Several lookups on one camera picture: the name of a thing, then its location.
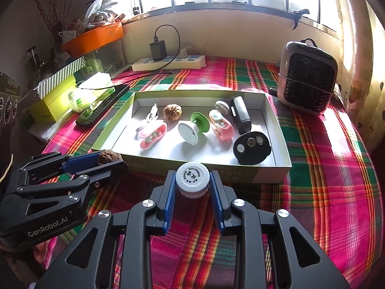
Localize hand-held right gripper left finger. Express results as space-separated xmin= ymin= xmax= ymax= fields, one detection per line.
xmin=34 ymin=170 xmax=177 ymax=289

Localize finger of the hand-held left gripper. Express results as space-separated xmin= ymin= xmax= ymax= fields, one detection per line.
xmin=15 ymin=160 xmax=129 ymax=219
xmin=16 ymin=152 xmax=103 ymax=187

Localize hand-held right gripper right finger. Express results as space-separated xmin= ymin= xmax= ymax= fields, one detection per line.
xmin=210 ymin=170 xmax=351 ymax=289

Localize brown walnut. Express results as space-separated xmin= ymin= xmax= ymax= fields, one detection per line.
xmin=98 ymin=150 xmax=124 ymax=166
xmin=163 ymin=104 xmax=183 ymax=121

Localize white round bottle cap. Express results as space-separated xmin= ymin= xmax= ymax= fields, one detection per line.
xmin=176 ymin=162 xmax=211 ymax=198

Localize white and green cardboard box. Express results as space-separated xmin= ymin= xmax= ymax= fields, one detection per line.
xmin=91 ymin=91 xmax=293 ymax=184

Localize long pink clip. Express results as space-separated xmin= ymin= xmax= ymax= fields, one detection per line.
xmin=136 ymin=104 xmax=167 ymax=149

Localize black oval holder with discs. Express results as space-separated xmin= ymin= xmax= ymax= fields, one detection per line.
xmin=232 ymin=131 xmax=272 ymax=166

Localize green and white spool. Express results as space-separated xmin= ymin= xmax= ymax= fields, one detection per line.
xmin=177 ymin=112 xmax=211 ymax=145

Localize pink clip with mint pad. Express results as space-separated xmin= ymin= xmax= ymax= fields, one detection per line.
xmin=208 ymin=110 xmax=234 ymax=141

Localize black rectangular device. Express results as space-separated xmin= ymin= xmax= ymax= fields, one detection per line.
xmin=229 ymin=95 xmax=251 ymax=135

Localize grey mushroom-shaped knob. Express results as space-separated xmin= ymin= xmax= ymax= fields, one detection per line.
xmin=215 ymin=100 xmax=231 ymax=115

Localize black phone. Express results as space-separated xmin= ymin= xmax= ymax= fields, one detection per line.
xmin=75 ymin=84 xmax=130 ymax=127

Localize lime yellow box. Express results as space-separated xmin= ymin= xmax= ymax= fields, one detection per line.
xmin=28 ymin=75 xmax=79 ymax=123

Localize clear plastic tissue pack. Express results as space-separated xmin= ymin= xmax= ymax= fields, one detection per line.
xmin=69 ymin=73 xmax=116 ymax=112

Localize green striped white box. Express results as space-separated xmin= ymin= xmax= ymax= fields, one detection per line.
xmin=33 ymin=57 xmax=87 ymax=100

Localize grey printed carton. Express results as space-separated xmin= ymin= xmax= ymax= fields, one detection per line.
xmin=0 ymin=72 xmax=21 ymax=125

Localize plaid blanket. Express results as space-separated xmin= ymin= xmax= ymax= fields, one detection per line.
xmin=34 ymin=56 xmax=381 ymax=289

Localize clear glass tank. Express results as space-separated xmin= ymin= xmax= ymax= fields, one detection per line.
xmin=84 ymin=40 xmax=125 ymax=76

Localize glass jar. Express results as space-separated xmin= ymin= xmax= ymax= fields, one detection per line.
xmin=26 ymin=46 xmax=41 ymax=79

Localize white power strip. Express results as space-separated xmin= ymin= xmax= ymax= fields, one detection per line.
xmin=132 ymin=55 xmax=206 ymax=72

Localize orange box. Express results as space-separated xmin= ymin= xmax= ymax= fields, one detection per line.
xmin=62 ymin=22 xmax=124 ymax=58

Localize white power plug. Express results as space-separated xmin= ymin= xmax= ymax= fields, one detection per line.
xmin=180 ymin=46 xmax=199 ymax=59

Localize grey portable fan heater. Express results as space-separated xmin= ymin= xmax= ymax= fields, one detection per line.
xmin=277 ymin=38 xmax=339 ymax=115

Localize pile of plastic bags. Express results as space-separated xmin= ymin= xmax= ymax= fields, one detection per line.
xmin=74 ymin=0 xmax=124 ymax=33

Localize dried branches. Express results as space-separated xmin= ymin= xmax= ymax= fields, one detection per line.
xmin=30 ymin=0 xmax=80 ymax=46

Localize black window hook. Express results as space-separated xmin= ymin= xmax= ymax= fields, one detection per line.
xmin=291 ymin=9 xmax=310 ymax=31

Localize heart-printed curtain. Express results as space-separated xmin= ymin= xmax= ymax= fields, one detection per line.
xmin=329 ymin=0 xmax=385 ymax=145

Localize yellow cord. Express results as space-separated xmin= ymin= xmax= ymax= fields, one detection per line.
xmin=0 ymin=153 xmax=14 ymax=183

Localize thin black cable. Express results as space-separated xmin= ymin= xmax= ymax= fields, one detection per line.
xmin=75 ymin=81 xmax=116 ymax=92

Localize black charger cable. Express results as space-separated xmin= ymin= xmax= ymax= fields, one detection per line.
xmin=153 ymin=24 xmax=181 ymax=76

